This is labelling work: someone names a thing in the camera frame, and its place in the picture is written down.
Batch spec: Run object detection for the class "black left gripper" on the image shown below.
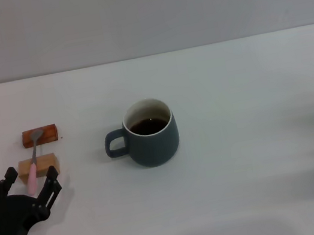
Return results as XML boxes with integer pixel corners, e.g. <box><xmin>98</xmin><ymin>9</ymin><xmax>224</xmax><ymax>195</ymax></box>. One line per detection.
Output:
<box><xmin>0</xmin><ymin>158</ymin><xmax>72</xmax><ymax>235</ymax></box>

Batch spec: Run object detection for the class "pink handled metal spoon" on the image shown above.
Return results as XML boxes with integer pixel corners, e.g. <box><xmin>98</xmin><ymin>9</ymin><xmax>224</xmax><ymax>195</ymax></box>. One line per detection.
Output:
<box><xmin>17</xmin><ymin>129</ymin><xmax>55</xmax><ymax>196</ymax></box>

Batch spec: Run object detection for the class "dark grey ceramic mug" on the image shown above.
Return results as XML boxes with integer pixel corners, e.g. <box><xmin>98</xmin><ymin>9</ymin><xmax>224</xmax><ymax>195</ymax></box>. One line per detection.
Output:
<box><xmin>97</xmin><ymin>93</ymin><xmax>184</xmax><ymax>175</ymax></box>

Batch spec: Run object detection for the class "light wooden arch block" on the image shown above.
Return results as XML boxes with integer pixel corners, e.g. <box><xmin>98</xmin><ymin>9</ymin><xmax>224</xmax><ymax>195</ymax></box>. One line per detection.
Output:
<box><xmin>16</xmin><ymin>152</ymin><xmax>63</xmax><ymax>185</ymax></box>

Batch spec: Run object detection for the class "red-brown wooden block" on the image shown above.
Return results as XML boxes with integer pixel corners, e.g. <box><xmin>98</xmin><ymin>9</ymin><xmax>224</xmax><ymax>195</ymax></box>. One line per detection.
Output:
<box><xmin>20</xmin><ymin>122</ymin><xmax>61</xmax><ymax>149</ymax></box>

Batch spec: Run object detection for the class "dark coffee liquid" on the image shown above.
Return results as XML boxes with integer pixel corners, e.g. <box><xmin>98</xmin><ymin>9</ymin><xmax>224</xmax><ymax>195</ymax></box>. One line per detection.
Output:
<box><xmin>127</xmin><ymin>115</ymin><xmax>170</xmax><ymax>140</ymax></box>

